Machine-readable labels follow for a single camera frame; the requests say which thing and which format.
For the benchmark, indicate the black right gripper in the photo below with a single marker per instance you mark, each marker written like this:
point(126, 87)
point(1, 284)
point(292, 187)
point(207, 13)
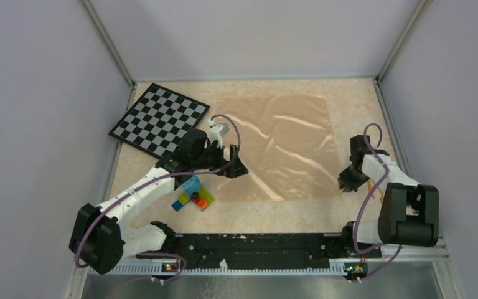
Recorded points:
point(344, 180)

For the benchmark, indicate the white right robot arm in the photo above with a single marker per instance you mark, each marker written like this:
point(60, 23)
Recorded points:
point(409, 214)

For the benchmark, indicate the black white checkerboard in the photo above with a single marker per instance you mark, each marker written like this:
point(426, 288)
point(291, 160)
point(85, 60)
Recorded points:
point(157, 121)

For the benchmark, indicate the colourful toy block pile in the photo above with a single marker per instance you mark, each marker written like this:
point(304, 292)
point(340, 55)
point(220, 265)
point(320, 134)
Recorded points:
point(194, 192)

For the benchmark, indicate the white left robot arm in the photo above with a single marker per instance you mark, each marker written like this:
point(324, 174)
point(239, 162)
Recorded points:
point(102, 235)

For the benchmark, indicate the orange cloth napkin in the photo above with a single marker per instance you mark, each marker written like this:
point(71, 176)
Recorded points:
point(288, 146)

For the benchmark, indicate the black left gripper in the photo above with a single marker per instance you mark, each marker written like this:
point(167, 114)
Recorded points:
point(222, 161)

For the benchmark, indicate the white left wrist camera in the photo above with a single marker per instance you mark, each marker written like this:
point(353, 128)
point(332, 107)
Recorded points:
point(217, 132)

